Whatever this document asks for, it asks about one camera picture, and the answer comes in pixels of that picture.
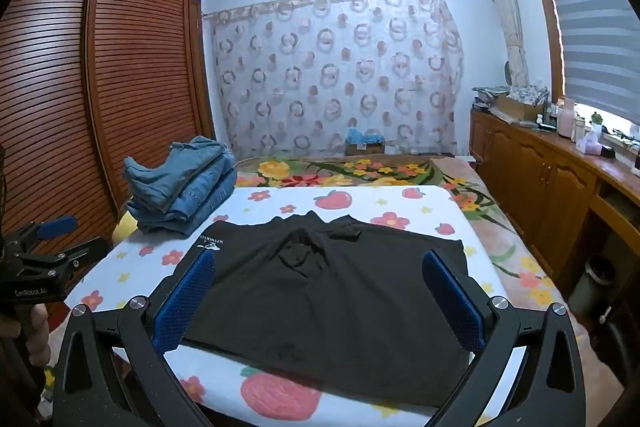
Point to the small brown box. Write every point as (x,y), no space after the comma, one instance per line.
(365,149)

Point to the wooden louvered wardrobe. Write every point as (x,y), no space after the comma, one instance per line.
(140,82)

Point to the grey striped window blind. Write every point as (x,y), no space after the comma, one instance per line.
(590,22)

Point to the person's left hand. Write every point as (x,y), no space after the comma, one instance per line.
(38,322)

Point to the light blue folded jeans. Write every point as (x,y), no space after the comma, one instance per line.
(175,167)

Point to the floral fabric pile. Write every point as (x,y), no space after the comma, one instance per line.
(525,93)

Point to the pink bottle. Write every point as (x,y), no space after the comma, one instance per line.
(566,119)

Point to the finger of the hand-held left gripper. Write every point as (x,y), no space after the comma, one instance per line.
(55,227)
(80,252)

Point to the blue cloth bundle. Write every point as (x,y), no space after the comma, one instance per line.
(365,136)

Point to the yellow cloth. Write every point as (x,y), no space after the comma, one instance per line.
(124,229)

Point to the circle patterned sheer curtain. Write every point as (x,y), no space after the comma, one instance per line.
(330,72)

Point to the floral bed blanket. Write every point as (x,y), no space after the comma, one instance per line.
(480,207)

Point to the white strawberry print sheet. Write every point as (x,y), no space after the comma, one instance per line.
(390,202)

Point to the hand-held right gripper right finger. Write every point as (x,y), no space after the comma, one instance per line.
(452,307)

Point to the beige tied curtain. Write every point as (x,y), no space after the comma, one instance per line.
(507,7)

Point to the cardboard box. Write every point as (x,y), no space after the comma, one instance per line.
(515,109)

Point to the wooden cabinet counter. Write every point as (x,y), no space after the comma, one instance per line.
(540,187)

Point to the black t-shirt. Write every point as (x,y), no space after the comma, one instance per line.
(325,307)

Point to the grey trash bin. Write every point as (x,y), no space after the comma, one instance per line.
(592,282)

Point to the pink tissue pack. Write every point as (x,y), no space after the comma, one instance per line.
(590,143)

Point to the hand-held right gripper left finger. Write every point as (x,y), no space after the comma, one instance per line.
(184,304)

